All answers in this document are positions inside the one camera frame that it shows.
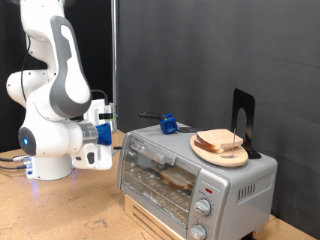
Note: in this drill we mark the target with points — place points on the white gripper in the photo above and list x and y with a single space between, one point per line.
96 158

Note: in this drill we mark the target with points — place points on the grey tray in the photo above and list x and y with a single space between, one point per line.
150 151

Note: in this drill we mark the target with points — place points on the metal spatula with blue block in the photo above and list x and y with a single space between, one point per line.
168 125

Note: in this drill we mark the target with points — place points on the white bread slice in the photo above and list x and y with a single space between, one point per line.
216 137
176 178
203 146

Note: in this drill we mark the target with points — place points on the silver oven knob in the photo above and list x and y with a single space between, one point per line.
198 232
203 207

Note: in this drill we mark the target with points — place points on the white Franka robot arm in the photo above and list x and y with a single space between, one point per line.
66 83

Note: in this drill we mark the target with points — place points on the silver toaster oven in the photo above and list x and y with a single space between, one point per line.
246 206

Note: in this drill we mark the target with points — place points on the aluminium foil tray liner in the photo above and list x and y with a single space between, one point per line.
166 208

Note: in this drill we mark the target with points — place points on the vertical metal pole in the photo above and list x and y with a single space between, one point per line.
114 50

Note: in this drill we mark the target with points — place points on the round wooden board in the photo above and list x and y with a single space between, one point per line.
220 160

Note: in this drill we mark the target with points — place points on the thin metal pin stand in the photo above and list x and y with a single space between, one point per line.
230 155

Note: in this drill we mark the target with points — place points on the black metal bookend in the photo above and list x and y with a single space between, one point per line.
248 100

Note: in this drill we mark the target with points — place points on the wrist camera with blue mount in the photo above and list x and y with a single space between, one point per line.
104 133

